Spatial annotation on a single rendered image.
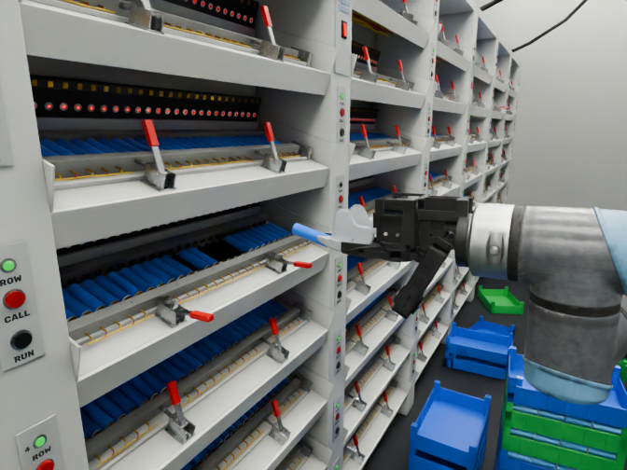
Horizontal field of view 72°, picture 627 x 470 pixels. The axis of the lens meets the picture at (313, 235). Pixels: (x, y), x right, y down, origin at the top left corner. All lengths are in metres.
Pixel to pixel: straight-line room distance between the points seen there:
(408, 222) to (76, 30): 0.42
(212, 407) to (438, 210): 0.50
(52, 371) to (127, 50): 0.37
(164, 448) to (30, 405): 0.26
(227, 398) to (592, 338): 0.57
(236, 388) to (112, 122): 0.50
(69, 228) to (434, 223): 0.42
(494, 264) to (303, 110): 0.60
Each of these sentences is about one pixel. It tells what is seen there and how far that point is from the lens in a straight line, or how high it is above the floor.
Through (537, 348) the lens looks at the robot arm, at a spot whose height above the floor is 0.92.
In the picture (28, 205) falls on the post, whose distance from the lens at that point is 0.50.
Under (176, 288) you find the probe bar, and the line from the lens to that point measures 0.70.
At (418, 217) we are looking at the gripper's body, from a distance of 0.56.
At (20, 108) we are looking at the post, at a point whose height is 1.18.
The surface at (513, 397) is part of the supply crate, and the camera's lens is 1.43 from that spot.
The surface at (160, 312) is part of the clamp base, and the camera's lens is 0.67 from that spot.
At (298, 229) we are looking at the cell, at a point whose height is 1.02.
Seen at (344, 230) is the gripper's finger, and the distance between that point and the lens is 0.59.
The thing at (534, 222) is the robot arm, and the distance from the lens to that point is 0.52.
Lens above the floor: 1.17
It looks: 14 degrees down
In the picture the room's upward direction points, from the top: straight up
